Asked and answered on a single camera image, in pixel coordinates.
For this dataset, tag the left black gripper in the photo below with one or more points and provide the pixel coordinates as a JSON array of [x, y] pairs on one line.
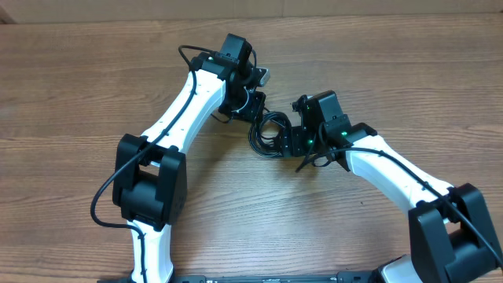
[[259, 98]]

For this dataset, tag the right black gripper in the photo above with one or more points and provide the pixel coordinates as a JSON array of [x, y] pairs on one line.
[[292, 140]]

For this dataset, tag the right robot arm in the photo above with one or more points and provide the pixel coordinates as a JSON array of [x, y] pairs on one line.
[[451, 235]]

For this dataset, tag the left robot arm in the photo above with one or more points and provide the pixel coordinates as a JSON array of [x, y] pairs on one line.
[[150, 187]]

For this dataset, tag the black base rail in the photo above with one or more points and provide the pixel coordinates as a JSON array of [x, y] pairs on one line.
[[267, 279]]

